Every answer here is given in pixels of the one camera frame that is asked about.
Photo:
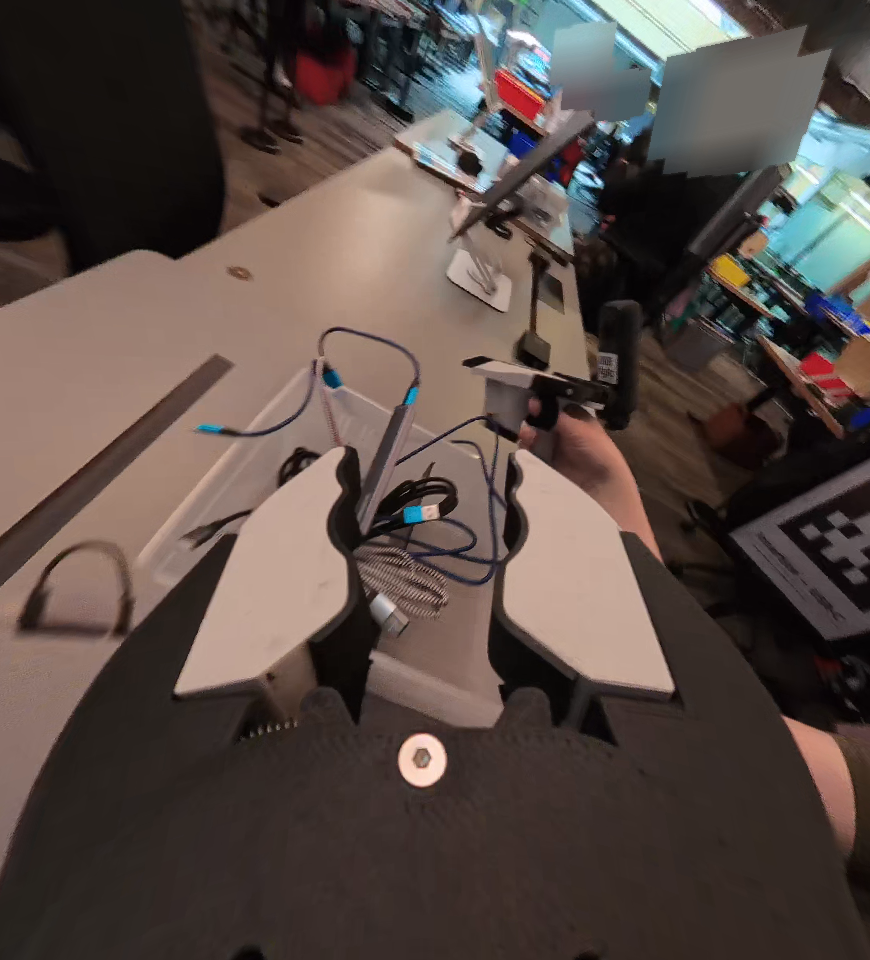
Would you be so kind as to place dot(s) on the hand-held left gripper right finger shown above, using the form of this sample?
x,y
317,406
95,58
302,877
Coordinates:
x,y
577,585

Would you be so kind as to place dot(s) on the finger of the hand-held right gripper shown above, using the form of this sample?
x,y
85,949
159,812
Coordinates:
x,y
506,397

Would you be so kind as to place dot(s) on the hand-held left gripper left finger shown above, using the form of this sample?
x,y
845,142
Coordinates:
x,y
277,577

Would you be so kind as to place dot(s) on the clear plastic bin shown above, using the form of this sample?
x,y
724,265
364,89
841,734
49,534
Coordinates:
x,y
255,465

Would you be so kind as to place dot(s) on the grey usb hub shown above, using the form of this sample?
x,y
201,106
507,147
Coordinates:
x,y
386,465

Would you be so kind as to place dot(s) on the person's right forearm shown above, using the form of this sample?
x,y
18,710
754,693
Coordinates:
x,y
641,517

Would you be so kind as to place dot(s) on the person's right hand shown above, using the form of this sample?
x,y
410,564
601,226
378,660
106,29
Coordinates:
x,y
585,450

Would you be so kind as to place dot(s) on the small black box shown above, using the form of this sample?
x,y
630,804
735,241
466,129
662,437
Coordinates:
x,y
534,349

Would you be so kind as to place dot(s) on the black pole stand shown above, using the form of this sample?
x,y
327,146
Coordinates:
x,y
536,300

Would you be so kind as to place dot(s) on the black flat device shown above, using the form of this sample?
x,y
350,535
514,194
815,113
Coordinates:
x,y
553,291

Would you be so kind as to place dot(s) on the white monitor stand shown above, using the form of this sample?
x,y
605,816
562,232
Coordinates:
x,y
480,289

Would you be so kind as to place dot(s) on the yellow storage bin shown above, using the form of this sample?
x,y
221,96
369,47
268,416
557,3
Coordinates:
x,y
727,271

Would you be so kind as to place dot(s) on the grey tilted monitor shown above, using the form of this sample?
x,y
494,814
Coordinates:
x,y
532,169

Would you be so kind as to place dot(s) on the blue storage bin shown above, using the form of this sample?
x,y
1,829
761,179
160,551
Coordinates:
x,y
840,315

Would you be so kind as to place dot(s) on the black white printed tag board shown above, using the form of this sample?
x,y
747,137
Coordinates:
x,y
855,540

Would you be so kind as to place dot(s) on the round metal table grommet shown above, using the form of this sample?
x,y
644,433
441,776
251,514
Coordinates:
x,y
240,272

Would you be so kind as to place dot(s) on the red storage bin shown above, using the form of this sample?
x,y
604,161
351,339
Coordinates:
x,y
517,90

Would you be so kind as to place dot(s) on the red floor bin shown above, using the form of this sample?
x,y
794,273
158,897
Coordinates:
x,y
322,75

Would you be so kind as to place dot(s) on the black chair back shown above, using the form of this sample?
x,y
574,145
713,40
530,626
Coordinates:
x,y
105,112

